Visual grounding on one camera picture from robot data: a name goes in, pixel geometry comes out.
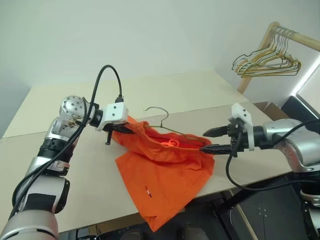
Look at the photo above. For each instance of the black panel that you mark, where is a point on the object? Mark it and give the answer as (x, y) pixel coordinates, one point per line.
(275, 215)

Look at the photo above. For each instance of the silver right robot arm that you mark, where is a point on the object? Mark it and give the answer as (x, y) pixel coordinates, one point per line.
(292, 140)

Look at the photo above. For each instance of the wooden clothes rack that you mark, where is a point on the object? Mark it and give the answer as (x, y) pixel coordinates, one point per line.
(302, 38)

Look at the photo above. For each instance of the black table frame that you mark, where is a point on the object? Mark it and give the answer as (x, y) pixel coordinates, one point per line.
(232, 200)

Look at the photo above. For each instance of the brown cardboard box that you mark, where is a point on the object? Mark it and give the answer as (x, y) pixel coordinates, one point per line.
(271, 111)

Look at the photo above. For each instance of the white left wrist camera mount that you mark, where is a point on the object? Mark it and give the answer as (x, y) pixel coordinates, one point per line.
(115, 112)

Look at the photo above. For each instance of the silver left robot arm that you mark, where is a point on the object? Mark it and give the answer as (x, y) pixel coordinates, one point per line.
(40, 190)

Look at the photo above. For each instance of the dark rounded shape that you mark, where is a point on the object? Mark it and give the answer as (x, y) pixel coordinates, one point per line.
(191, 232)

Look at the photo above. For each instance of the black case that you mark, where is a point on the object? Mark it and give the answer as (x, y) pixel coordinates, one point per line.
(300, 107)

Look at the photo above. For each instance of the orange shorts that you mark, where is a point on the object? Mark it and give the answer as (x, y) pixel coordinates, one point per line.
(165, 175)

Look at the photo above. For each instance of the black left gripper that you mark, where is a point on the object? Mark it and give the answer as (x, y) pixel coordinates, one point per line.
(111, 128)

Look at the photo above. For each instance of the bunch of gold hangers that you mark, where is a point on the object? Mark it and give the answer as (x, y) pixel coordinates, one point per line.
(265, 56)

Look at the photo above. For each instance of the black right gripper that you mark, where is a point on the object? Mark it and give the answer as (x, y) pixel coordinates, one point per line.
(231, 130)

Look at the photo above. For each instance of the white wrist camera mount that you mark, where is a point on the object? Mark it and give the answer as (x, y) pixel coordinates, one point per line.
(115, 112)
(240, 111)

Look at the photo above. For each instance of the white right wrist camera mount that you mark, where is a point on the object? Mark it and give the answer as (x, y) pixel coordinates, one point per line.
(240, 111)

